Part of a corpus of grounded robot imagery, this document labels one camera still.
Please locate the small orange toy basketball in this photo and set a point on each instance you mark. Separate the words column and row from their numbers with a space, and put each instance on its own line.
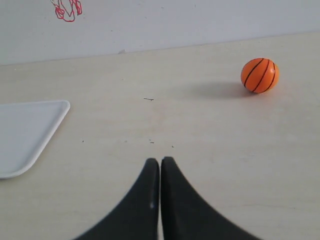
column 259, row 75

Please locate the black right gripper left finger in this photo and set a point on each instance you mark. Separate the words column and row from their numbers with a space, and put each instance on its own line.
column 136, row 216

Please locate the red mini hoop with net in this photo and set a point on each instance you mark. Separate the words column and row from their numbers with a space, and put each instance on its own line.
column 67, row 10

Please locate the white plastic tray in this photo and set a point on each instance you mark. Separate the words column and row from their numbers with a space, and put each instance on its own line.
column 25, row 130

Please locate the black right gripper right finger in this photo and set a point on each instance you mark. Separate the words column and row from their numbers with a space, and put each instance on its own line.
column 186, row 215

